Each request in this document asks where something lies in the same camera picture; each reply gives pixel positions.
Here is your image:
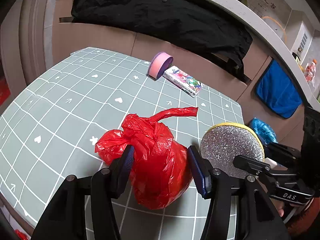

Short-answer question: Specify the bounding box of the person right hand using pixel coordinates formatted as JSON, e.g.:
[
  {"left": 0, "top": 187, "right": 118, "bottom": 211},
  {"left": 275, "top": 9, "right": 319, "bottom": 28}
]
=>
[{"left": 272, "top": 200, "right": 285, "bottom": 217}]

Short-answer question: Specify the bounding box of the orange capped plastic bottle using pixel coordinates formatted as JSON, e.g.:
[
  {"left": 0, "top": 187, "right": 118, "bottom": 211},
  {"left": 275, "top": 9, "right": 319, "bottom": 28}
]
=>
[{"left": 304, "top": 59, "right": 317, "bottom": 83}]

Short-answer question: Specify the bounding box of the black hanging cloth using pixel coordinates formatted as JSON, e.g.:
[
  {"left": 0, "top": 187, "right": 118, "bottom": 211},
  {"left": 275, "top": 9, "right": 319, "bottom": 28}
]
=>
[{"left": 71, "top": 0, "right": 253, "bottom": 83}]

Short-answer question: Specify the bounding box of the yellow silver scouring pad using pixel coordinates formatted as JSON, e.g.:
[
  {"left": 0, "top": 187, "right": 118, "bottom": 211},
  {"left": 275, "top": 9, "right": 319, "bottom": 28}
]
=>
[{"left": 200, "top": 122, "right": 265, "bottom": 179}]

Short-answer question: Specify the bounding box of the pink purple round sponge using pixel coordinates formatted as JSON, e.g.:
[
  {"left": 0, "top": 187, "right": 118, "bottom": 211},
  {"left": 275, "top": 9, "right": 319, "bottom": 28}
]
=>
[{"left": 148, "top": 52, "right": 174, "bottom": 80}]

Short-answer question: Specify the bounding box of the dark sauce bottle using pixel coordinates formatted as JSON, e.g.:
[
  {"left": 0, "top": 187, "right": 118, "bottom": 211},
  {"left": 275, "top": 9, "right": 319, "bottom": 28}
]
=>
[{"left": 292, "top": 52, "right": 300, "bottom": 64}]

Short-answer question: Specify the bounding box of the blue hanging towel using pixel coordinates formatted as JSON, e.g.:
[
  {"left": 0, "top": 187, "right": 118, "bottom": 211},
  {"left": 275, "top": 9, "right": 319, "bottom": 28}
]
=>
[{"left": 255, "top": 59, "right": 302, "bottom": 119}]

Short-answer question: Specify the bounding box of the white smiley trash bin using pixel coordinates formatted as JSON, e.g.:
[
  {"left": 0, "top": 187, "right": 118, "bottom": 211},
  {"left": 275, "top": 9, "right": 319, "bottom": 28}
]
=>
[{"left": 264, "top": 158, "right": 278, "bottom": 169}]

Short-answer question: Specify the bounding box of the red plastic bag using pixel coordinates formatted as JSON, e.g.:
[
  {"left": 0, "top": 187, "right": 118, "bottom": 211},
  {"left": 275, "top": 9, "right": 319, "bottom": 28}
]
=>
[{"left": 95, "top": 107, "right": 198, "bottom": 210}]

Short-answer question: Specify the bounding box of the colourful tissue packet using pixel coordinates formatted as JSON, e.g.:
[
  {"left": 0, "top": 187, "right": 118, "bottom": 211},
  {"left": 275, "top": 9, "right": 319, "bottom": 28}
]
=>
[{"left": 163, "top": 66, "right": 203, "bottom": 98}]

